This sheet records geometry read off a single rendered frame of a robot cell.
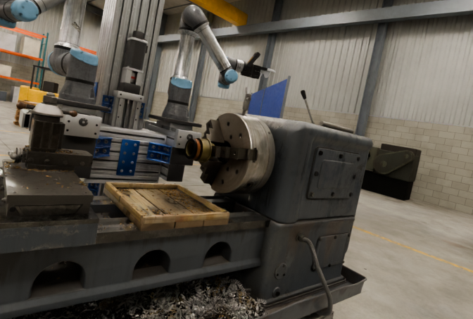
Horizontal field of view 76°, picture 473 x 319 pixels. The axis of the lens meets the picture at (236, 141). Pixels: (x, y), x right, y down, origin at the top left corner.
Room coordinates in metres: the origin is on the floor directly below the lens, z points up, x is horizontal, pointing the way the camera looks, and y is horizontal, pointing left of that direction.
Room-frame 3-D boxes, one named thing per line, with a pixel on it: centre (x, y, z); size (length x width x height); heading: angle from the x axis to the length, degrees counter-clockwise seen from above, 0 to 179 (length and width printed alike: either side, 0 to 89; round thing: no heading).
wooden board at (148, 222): (1.02, 0.21, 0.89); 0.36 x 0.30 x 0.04; 40
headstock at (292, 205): (1.46, -0.30, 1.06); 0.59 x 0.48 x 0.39; 130
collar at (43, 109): (0.85, 0.54, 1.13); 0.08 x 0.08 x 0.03
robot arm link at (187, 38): (1.81, 0.40, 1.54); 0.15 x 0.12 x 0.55; 17
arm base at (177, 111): (1.68, 0.36, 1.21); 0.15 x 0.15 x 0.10
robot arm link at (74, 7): (1.44, 0.86, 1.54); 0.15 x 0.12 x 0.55; 60
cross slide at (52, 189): (0.80, 0.50, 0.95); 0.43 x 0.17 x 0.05; 40
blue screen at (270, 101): (8.02, -0.49, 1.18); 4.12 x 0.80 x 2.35; 8
